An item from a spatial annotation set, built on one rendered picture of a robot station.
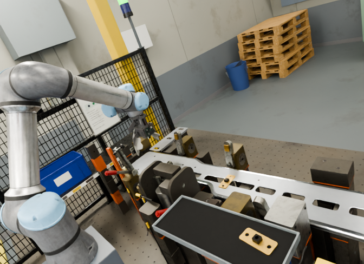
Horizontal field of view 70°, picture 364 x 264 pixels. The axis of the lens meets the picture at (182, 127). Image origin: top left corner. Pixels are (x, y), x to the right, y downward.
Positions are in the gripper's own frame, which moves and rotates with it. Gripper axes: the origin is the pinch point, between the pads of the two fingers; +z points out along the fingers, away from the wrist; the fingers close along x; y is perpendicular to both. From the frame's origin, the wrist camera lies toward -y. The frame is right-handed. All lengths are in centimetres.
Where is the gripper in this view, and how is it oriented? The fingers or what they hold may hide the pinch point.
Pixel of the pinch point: (148, 147)
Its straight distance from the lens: 138.6
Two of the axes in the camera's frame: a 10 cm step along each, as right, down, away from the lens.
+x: 6.3, -4.9, 6.0
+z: 3.1, 8.7, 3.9
